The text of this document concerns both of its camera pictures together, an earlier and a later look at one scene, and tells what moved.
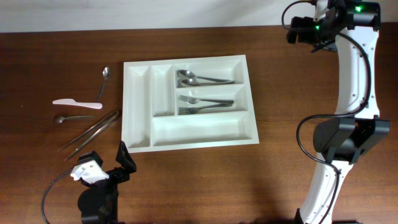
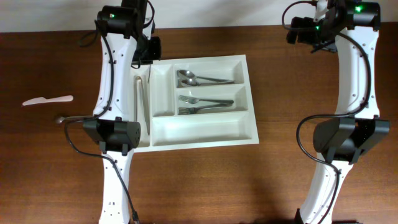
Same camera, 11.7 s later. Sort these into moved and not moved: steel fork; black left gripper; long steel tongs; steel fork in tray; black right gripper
Moved: long steel tongs; black left gripper
Not moved: steel fork in tray; black right gripper; steel fork
